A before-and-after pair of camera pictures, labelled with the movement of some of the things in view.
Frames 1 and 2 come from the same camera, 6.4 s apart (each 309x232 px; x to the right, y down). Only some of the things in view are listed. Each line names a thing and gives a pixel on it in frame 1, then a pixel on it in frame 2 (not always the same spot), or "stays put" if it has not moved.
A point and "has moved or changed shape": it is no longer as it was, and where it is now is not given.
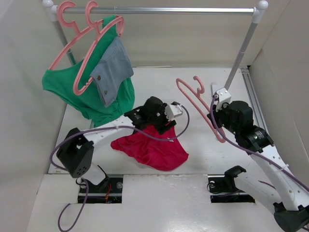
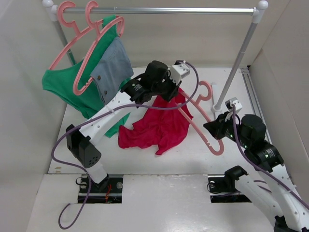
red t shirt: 161,154 has moved or changed shape
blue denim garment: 115,65 stays put
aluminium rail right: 258,114 stays put
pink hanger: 198,92 to 197,101
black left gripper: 161,128 to 175,88
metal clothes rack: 53,10 stays put
